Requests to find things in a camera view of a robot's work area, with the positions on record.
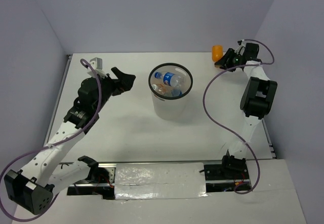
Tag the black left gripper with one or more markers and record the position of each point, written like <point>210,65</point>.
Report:
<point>126,83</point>

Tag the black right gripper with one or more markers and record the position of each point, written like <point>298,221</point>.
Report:
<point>229,54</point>

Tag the orange bottle with label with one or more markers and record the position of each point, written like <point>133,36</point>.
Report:
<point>217,54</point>

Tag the blue cap pepsi water bottle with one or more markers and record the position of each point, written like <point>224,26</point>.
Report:
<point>170,79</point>

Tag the blue label white cap bottle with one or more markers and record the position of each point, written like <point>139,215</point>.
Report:
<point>175,92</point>

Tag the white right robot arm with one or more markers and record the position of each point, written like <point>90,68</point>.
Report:
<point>255,104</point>

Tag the white bin with black rim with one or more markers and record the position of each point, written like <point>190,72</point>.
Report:
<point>170,108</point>

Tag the silver foil tape panel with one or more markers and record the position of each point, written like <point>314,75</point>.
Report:
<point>159,181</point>

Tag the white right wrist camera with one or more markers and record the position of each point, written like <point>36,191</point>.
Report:
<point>241,46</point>

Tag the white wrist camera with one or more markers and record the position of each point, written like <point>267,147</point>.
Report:
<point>96,64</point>
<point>241,46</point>

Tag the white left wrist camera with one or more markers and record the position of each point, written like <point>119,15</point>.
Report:
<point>96,64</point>

